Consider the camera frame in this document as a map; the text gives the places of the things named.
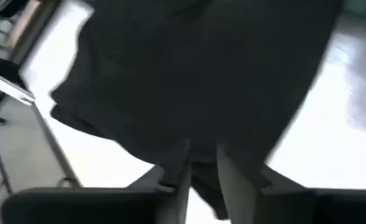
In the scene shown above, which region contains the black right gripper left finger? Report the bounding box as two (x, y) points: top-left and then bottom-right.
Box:
(1, 139), (192, 224)

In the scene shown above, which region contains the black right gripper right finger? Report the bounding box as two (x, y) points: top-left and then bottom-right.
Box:
(216, 143), (366, 224)

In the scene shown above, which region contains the black garment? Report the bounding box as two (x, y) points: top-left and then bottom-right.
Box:
(49, 0), (344, 221)

